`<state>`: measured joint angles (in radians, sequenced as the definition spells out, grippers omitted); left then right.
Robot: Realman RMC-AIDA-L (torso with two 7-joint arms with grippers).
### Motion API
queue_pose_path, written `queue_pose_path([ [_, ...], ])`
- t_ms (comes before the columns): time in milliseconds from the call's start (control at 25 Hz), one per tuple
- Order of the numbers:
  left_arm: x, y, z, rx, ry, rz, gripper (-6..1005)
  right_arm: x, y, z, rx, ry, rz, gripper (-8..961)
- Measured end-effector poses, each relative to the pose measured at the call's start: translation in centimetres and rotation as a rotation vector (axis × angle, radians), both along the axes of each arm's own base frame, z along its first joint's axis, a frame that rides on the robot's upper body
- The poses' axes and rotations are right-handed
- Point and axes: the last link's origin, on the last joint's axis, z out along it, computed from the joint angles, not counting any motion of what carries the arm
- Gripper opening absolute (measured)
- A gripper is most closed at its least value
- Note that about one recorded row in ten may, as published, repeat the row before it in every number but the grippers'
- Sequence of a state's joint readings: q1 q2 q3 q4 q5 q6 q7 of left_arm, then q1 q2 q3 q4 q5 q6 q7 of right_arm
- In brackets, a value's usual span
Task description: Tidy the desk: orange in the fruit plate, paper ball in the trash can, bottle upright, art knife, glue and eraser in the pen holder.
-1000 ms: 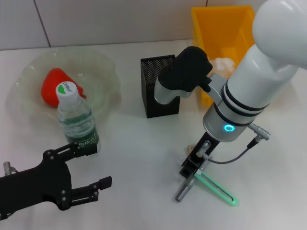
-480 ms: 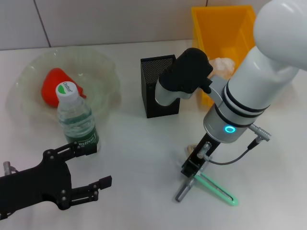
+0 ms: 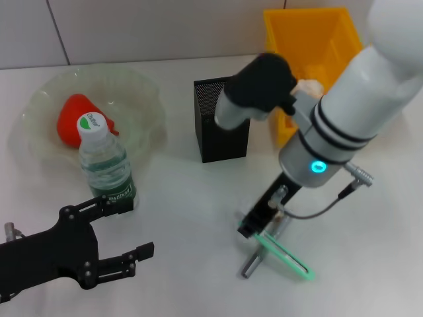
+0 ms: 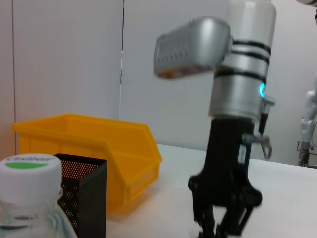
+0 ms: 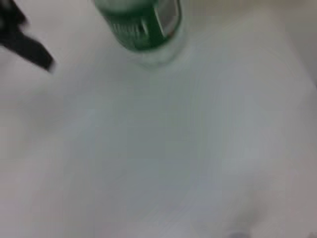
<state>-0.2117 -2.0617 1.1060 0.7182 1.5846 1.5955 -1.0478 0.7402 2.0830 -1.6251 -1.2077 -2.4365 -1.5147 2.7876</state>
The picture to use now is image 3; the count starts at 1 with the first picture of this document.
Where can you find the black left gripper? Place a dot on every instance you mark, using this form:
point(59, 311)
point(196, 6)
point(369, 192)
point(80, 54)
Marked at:
point(49, 257)

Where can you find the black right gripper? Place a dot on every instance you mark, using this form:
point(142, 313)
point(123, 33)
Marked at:
point(261, 211)

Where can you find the clear green-label water bottle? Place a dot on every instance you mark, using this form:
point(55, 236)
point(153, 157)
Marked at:
point(105, 165)

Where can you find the red-orange orange fruit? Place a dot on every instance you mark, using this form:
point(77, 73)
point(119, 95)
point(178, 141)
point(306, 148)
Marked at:
point(69, 122)

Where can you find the white paper ball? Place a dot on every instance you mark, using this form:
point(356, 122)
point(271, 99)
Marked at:
point(310, 86)

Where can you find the grey marker pen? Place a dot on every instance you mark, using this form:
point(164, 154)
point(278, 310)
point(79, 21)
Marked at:
point(251, 265)

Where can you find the black mesh pen holder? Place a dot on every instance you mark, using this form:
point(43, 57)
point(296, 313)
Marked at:
point(228, 145)

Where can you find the pale green glass fruit plate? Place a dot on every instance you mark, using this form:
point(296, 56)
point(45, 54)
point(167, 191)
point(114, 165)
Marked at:
point(138, 99)

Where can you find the yellow plastic bin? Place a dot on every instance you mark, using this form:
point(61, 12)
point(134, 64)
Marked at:
point(314, 39)

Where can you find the right wrist camera housing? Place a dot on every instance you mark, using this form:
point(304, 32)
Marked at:
point(261, 82)

